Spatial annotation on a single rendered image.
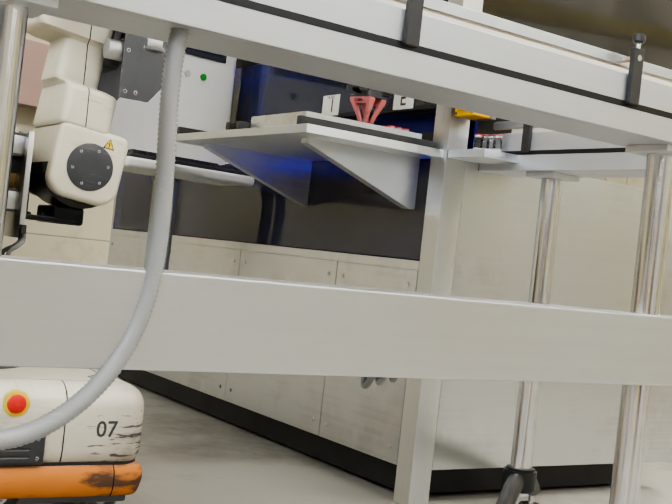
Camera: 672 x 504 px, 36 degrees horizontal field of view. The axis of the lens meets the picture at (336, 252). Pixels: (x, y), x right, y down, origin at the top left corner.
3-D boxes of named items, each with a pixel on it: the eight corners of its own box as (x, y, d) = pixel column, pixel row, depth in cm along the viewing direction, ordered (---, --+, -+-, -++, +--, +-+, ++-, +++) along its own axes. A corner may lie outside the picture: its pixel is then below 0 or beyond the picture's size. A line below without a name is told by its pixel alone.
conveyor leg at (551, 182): (517, 488, 251) (552, 176, 251) (544, 498, 244) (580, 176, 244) (490, 490, 246) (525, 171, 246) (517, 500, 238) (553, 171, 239)
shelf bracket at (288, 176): (302, 205, 303) (306, 161, 303) (307, 205, 301) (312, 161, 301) (199, 190, 284) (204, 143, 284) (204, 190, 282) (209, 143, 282)
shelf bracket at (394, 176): (407, 209, 262) (412, 158, 262) (414, 209, 260) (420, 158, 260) (295, 192, 243) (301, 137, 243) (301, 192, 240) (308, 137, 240)
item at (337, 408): (299, 379, 478) (320, 191, 478) (667, 491, 308) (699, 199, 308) (94, 374, 421) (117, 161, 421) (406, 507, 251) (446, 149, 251)
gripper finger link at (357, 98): (385, 130, 255) (389, 93, 255) (367, 126, 250) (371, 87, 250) (364, 130, 260) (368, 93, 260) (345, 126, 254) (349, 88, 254)
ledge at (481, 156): (489, 165, 259) (490, 157, 259) (526, 165, 248) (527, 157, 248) (447, 157, 251) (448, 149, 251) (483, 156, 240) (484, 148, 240)
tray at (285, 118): (360, 150, 276) (361, 137, 276) (420, 148, 255) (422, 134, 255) (250, 130, 257) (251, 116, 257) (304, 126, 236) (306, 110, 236)
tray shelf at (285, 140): (313, 165, 315) (314, 158, 315) (466, 162, 257) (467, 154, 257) (171, 141, 288) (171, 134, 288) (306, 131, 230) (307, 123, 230)
